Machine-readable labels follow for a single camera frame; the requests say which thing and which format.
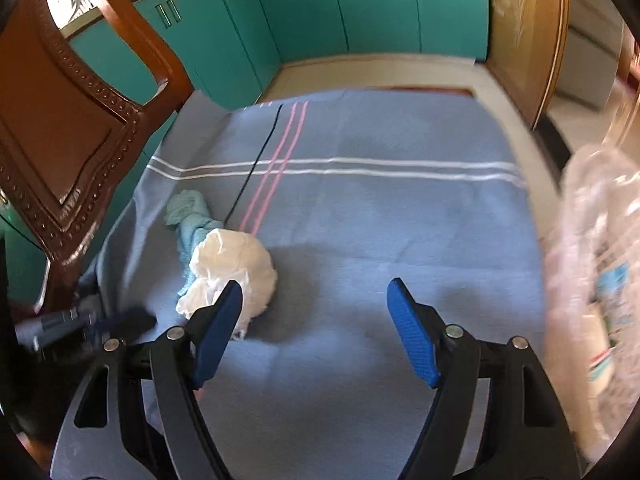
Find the pink plastic basket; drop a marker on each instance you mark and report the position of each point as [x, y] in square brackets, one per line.
[565, 310]

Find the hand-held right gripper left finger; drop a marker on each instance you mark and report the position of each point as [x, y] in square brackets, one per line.
[217, 335]

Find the printed plastic wrapper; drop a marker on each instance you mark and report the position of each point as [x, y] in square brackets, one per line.
[614, 285]

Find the carved wooden chair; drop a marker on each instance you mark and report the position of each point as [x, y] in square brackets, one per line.
[60, 150]

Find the light blue face mask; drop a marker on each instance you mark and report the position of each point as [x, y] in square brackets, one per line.
[192, 230]

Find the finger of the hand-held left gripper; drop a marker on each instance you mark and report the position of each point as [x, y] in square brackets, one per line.
[130, 322]

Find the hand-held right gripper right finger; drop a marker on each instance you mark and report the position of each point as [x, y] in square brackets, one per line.
[412, 330]

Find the blue striped blanket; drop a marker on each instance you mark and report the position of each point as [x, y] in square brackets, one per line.
[375, 220]

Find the silver refrigerator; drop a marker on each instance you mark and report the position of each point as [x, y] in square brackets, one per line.
[590, 50]

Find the white tissue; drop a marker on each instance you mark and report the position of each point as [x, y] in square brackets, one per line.
[235, 260]

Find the teal kitchen cabinets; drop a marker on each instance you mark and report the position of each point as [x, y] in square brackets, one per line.
[375, 10]

